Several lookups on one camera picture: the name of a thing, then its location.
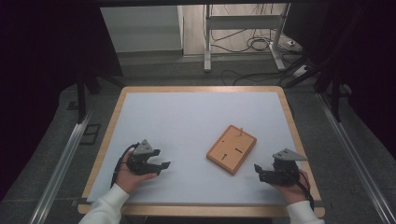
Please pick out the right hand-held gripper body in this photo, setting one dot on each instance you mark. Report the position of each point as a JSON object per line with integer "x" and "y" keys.
{"x": 286, "y": 172}

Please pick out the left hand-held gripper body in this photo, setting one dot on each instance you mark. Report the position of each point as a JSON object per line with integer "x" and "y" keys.
{"x": 140, "y": 161}

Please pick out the person's right hand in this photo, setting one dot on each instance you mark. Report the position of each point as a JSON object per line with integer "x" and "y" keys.
{"x": 294, "y": 193}

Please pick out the person's left hand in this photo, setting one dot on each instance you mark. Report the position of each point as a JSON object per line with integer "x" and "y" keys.
{"x": 127, "y": 180}

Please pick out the black metal stand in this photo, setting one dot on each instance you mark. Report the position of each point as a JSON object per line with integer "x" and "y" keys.
{"x": 335, "y": 99}
{"x": 81, "y": 99}

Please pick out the white power strip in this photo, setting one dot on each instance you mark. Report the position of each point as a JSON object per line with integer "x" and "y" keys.
{"x": 300, "y": 71}

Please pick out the white cabinet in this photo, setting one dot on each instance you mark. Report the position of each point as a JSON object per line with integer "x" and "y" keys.
{"x": 141, "y": 28}

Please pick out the dark curtain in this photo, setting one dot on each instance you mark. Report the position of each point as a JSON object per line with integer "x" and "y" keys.
{"x": 367, "y": 62}
{"x": 40, "y": 77}

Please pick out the aluminium rail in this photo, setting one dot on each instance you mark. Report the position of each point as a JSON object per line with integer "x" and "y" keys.
{"x": 59, "y": 171}
{"x": 355, "y": 155}

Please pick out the white metal desk frame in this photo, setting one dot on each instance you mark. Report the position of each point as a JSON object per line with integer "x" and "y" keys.
{"x": 243, "y": 21}

